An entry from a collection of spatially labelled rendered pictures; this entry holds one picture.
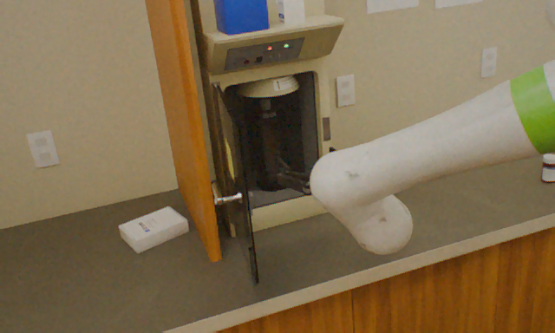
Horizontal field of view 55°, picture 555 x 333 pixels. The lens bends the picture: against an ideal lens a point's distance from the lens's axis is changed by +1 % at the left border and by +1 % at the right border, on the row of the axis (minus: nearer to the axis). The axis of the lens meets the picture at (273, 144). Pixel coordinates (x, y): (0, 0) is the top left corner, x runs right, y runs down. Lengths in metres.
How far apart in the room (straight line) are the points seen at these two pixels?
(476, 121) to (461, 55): 1.44
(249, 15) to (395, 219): 0.56
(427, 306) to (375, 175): 0.76
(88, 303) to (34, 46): 0.76
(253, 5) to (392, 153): 0.53
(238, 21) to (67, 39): 0.66
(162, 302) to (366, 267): 0.49
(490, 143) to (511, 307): 1.03
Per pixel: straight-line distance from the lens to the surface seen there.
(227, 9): 1.18
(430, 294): 1.52
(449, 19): 2.14
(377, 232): 0.93
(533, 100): 0.75
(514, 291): 1.72
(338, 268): 1.33
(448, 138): 0.79
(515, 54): 2.37
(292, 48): 1.29
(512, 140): 0.77
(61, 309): 1.38
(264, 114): 1.45
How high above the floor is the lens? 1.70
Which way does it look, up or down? 21 degrees down
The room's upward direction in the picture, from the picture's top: 6 degrees counter-clockwise
